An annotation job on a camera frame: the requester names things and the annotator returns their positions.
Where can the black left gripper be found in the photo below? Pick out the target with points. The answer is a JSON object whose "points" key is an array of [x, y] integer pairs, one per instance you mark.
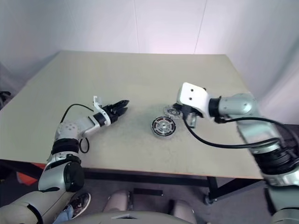
{"points": [[111, 114]]}

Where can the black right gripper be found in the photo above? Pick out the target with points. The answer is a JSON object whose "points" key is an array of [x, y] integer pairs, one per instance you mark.
{"points": [[190, 110]]}

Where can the grey finned rotor disc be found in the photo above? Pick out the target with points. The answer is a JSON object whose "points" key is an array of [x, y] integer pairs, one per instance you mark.
{"points": [[172, 112]]}

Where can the black rotor with silver spokes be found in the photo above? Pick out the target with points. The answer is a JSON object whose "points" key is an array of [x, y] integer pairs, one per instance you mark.
{"points": [[163, 125]]}

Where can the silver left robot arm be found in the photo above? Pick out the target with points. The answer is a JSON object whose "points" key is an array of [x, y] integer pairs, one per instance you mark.
{"points": [[70, 128]]}

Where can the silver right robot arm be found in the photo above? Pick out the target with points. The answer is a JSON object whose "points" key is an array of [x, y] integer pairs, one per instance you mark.
{"points": [[238, 105]]}

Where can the motor stator with copper coils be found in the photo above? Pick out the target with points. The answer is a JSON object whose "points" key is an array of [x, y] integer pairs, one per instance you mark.
{"points": [[163, 137]]}

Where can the black flat floor bar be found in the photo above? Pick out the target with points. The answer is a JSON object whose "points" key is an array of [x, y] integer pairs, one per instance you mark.
{"points": [[148, 192]]}

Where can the black caster wheel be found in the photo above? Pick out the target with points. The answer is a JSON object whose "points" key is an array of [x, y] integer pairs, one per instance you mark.
{"points": [[208, 200]]}

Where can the beige left robot leg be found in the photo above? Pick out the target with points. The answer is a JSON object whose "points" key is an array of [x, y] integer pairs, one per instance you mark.
{"points": [[118, 200]]}

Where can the beige robot leg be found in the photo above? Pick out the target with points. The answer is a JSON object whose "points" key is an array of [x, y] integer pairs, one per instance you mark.
{"points": [[185, 210], [118, 200]]}

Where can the beige right robot leg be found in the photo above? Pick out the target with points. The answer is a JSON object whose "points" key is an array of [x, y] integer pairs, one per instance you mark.
{"points": [[185, 210]]}

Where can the patterned dark sneaker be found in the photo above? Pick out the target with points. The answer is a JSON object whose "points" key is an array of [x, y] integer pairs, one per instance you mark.
{"points": [[80, 205]]}

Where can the grey robot torso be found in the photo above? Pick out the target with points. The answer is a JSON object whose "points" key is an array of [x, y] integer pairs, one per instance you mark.
{"points": [[121, 218]]}

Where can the red object under table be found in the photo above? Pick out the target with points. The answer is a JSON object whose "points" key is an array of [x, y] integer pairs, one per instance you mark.
{"points": [[26, 179]]}

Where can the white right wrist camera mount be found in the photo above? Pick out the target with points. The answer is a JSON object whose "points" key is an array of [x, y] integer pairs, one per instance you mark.
{"points": [[194, 95]]}

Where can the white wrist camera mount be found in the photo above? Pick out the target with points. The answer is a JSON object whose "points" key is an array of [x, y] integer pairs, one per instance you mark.
{"points": [[97, 103], [194, 95]]}

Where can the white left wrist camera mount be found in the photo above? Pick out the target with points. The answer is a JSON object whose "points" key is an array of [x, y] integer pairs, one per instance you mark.
{"points": [[97, 103]]}

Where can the black table frame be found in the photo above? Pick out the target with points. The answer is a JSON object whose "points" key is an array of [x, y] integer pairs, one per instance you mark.
{"points": [[128, 176]]}

